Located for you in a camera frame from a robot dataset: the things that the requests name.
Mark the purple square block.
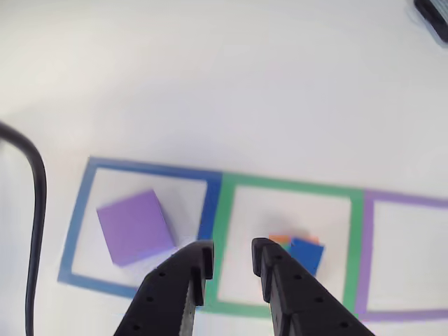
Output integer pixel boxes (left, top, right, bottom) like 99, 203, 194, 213
96, 188, 177, 267

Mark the blue square frame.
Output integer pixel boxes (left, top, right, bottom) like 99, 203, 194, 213
57, 156, 223, 300

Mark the small blue cube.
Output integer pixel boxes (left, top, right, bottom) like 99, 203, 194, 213
289, 237, 325, 277

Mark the long black camera cable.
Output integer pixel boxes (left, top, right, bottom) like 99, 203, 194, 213
0, 120, 48, 336

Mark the green square frame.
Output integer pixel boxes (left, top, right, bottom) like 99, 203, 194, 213
201, 171, 365, 319

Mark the black case with clear lid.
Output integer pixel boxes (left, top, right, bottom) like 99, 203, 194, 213
412, 0, 448, 45

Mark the purple square frame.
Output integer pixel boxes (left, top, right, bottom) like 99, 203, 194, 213
353, 188, 448, 323

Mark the orange square block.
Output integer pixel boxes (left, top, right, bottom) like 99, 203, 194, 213
268, 234, 321, 246

